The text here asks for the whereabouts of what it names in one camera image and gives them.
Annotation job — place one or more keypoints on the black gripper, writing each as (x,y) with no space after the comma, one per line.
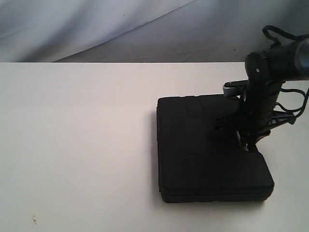
(239,125)

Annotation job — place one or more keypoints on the black plastic tool case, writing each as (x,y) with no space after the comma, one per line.
(197,162)

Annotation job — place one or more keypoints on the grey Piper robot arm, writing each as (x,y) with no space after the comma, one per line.
(267,71)

